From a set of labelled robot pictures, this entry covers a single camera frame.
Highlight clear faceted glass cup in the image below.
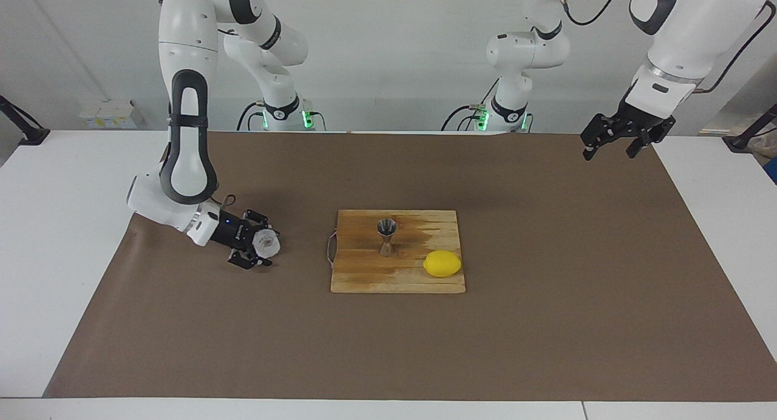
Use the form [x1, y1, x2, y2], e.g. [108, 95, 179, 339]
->
[253, 228, 282, 260]

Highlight steel double jigger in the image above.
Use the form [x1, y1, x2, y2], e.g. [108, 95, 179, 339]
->
[376, 218, 398, 259]

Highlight black right base cables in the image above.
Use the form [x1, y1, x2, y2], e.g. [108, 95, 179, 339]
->
[237, 101, 268, 132]

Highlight black clamp mount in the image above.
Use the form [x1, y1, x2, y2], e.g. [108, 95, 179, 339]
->
[722, 103, 777, 153]
[0, 95, 51, 146]

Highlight black base cables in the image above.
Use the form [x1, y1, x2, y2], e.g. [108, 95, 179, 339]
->
[441, 103, 490, 132]
[237, 101, 268, 132]

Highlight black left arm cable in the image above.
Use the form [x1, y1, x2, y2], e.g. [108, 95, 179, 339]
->
[557, 0, 777, 94]

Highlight yellow lemon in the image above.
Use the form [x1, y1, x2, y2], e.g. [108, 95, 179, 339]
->
[423, 250, 463, 279]

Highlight brown table mat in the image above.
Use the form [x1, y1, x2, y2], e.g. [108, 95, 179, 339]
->
[42, 130, 777, 402]

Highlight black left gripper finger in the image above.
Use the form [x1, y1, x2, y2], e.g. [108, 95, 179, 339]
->
[580, 113, 615, 162]
[625, 127, 660, 160]

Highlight black left base cables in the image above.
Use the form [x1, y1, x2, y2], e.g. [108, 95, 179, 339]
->
[441, 103, 490, 132]

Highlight white boxes with labels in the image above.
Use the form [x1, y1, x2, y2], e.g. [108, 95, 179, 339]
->
[79, 100, 147, 130]

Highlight wooden cutting board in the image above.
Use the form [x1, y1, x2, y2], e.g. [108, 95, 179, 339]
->
[326, 209, 467, 294]

